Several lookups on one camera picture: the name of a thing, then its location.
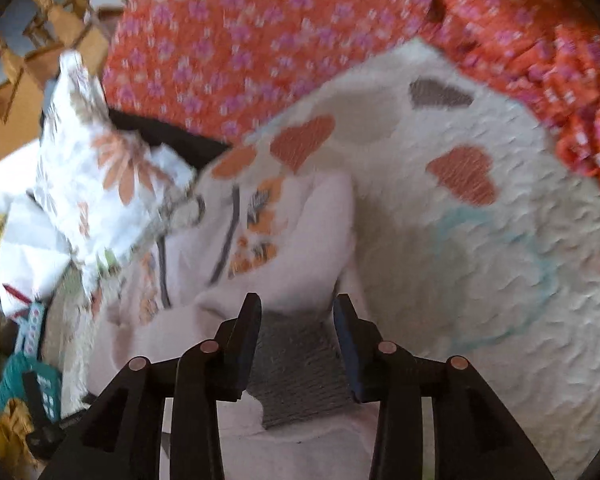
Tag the white heart-print blanket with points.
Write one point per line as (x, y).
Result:
(460, 240)

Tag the white floral-print cloth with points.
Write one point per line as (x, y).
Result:
(105, 170)

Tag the pale pink printed garment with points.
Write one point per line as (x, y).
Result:
(290, 240)

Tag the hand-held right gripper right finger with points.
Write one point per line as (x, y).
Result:
(349, 345)

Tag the orange floral bedsheet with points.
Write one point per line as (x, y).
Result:
(290, 35)

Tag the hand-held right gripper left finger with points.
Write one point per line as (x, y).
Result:
(246, 340)

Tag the dark cloth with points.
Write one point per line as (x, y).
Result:
(170, 142)

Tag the yellow cloth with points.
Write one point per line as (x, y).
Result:
(10, 425)

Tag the wooden lattice headboard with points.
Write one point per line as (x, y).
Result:
(35, 50)

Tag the teal plastic basket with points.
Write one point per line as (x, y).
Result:
(32, 382)

